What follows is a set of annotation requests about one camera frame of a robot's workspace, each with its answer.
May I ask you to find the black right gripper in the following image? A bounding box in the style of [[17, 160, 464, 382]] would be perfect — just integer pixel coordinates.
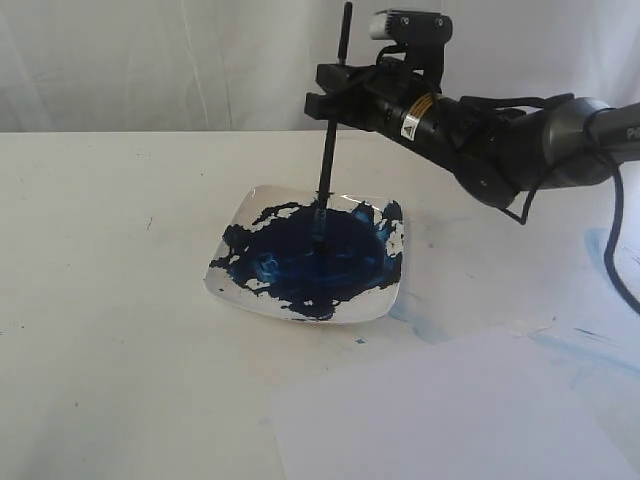
[[304, 63, 460, 160]]

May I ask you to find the black paintbrush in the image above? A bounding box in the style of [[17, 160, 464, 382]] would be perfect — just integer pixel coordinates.
[[312, 1, 353, 253]]

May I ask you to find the white paper sheet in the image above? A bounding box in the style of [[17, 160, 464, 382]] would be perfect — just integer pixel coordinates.
[[271, 331, 636, 479]]

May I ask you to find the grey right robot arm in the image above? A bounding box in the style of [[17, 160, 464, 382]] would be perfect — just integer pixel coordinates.
[[304, 59, 639, 209]]

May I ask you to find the white square paint plate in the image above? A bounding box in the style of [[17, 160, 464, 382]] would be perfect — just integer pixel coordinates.
[[203, 185, 405, 324]]

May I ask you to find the white backdrop curtain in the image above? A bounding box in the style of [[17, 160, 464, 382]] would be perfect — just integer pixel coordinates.
[[1, 1, 639, 132]]

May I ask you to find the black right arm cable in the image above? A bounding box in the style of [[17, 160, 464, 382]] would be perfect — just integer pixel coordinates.
[[499, 94, 640, 319]]

